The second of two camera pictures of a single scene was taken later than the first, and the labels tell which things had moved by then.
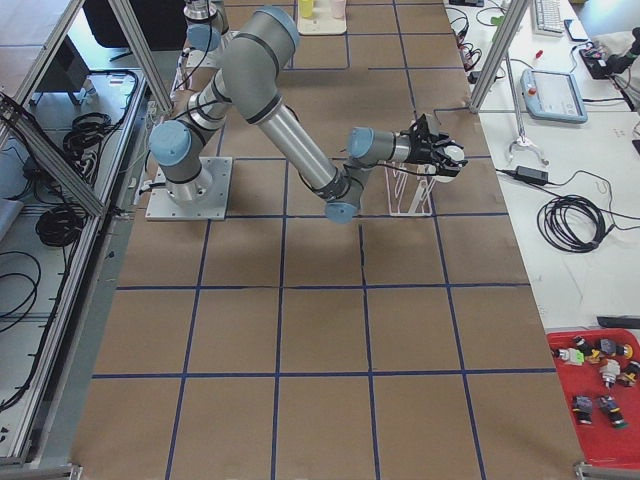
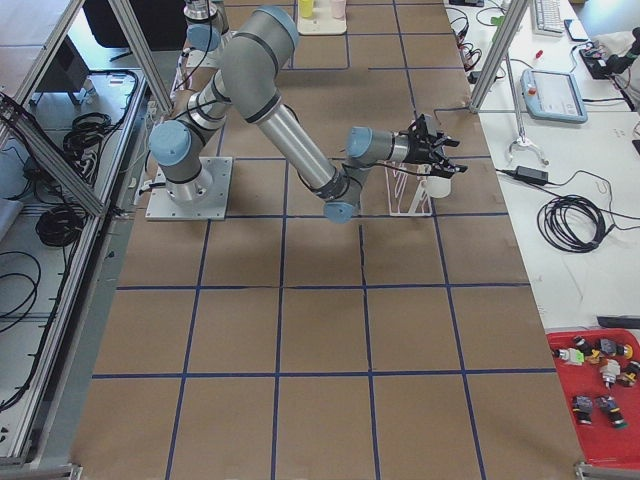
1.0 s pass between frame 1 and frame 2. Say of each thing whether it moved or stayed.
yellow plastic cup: stayed
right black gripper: stayed
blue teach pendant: stayed
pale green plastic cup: moved
